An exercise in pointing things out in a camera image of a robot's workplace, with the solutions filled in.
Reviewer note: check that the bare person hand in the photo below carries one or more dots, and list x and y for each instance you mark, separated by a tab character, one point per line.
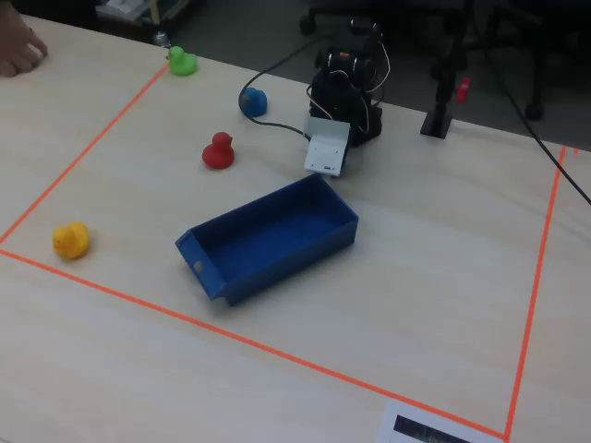
18	46

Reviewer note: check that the red rubber duck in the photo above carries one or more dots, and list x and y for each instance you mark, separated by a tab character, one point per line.
218	154

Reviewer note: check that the green rubber duck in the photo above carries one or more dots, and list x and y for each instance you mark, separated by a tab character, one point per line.
184	64

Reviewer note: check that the yellow rubber duck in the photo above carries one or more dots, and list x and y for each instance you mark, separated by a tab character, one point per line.
74	240

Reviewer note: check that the blue rubber duck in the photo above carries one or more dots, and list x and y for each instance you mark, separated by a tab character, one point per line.
256	102

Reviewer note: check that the blue plastic box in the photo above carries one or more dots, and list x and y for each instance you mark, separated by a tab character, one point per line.
277	235

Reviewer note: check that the white papers stack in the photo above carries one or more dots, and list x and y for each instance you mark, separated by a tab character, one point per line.
124	7

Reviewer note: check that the silver metal cylinder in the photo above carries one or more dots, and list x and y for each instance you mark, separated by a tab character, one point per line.
161	39

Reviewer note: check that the black office chair base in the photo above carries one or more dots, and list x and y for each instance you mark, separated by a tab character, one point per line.
307	23
534	111

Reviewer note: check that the white paper with black bar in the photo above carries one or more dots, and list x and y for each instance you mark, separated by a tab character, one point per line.
415	424

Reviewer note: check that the black camera stand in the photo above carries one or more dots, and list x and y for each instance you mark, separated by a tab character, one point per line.
436	122

